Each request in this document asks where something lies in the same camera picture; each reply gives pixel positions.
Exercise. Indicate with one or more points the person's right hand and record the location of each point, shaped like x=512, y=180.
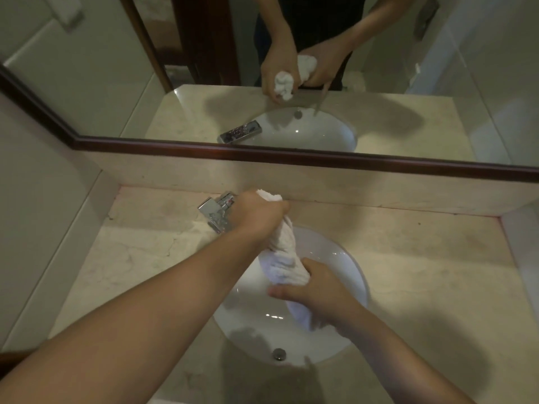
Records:
x=324, y=294

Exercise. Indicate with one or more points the person's left hand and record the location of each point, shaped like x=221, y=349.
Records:
x=259, y=218

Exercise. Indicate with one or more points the person's left forearm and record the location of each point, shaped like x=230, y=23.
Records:
x=126, y=336

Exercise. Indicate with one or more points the mirror with dark wooden frame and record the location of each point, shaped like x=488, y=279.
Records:
x=269, y=71

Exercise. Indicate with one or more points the chrome faucet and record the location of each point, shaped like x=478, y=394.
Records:
x=214, y=210

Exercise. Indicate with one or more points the person's right forearm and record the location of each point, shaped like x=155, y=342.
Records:
x=404, y=361

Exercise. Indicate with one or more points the white ceramic sink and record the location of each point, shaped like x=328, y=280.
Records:
x=261, y=323

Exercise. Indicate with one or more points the white towel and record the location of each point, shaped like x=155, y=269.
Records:
x=282, y=260

